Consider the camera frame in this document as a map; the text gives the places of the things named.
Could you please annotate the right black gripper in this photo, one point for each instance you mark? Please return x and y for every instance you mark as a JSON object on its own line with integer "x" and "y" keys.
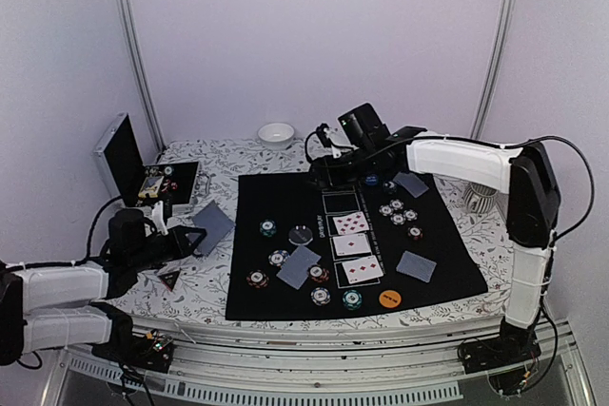
{"x": 324, "y": 170}

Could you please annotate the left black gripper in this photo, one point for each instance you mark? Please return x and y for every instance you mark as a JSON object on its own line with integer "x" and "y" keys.
{"x": 182, "y": 246}

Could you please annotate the blue small blind button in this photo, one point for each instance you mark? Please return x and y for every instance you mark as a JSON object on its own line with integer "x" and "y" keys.
{"x": 372, "y": 180}

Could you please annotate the green chip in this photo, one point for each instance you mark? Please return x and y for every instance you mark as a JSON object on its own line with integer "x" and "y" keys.
{"x": 352, "y": 300}
{"x": 390, "y": 188}
{"x": 268, "y": 228}

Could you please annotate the face-down card small blind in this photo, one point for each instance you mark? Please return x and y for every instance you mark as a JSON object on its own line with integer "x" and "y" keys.
{"x": 411, "y": 183}

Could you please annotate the white chip cluster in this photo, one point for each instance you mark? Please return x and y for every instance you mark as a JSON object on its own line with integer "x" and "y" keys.
{"x": 411, "y": 215}
{"x": 397, "y": 204}
{"x": 397, "y": 219}

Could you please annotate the face-up community card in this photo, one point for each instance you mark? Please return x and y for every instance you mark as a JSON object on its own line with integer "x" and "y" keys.
{"x": 351, "y": 223}
{"x": 350, "y": 245}
{"x": 362, "y": 269}

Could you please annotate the blue card deck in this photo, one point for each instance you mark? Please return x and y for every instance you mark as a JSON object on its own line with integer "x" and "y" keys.
{"x": 217, "y": 225}

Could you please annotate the red chip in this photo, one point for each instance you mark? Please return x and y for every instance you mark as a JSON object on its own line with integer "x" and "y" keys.
{"x": 318, "y": 273}
{"x": 257, "y": 279}
{"x": 414, "y": 232}

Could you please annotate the clear dealer button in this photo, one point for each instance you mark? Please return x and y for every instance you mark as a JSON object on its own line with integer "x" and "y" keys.
{"x": 300, "y": 235}

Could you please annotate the face-down card big blind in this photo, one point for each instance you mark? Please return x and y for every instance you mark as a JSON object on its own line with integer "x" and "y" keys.
{"x": 416, "y": 266}

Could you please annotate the orange big blind button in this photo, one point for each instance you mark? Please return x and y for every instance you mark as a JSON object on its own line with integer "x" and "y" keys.
{"x": 390, "y": 299}

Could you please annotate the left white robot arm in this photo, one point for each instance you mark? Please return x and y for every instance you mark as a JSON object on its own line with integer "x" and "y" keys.
{"x": 48, "y": 305}

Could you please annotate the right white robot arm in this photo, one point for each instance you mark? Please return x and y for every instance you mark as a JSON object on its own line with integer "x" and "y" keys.
{"x": 517, "y": 179}

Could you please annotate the black triangular marker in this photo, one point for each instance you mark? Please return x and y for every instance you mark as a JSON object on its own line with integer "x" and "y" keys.
{"x": 169, "y": 280}

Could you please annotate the silver poker chip case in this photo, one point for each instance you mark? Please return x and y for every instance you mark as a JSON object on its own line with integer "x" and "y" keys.
{"x": 125, "y": 174}

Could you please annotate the white ceramic bowl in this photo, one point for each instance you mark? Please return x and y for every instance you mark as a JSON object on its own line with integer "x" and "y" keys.
{"x": 276, "y": 136}

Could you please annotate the black poker mat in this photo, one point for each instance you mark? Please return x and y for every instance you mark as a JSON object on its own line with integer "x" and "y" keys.
{"x": 419, "y": 248}

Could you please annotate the white ribbed cup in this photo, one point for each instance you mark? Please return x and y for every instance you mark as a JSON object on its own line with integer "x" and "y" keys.
{"x": 478, "y": 198}

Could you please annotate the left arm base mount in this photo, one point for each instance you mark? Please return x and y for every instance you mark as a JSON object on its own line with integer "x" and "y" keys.
{"x": 152, "y": 351}

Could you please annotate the right aluminium frame post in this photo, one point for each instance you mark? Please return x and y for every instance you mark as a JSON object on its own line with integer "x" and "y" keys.
{"x": 492, "y": 74}

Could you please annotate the aluminium frame post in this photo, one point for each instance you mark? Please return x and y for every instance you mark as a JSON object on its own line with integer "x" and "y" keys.
{"x": 138, "y": 68}
{"x": 492, "y": 74}

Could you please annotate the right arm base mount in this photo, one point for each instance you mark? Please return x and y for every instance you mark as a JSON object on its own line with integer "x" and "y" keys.
{"x": 512, "y": 345}

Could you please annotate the left aluminium frame post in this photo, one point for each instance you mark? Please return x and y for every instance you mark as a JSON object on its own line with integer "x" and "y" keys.
{"x": 138, "y": 68}

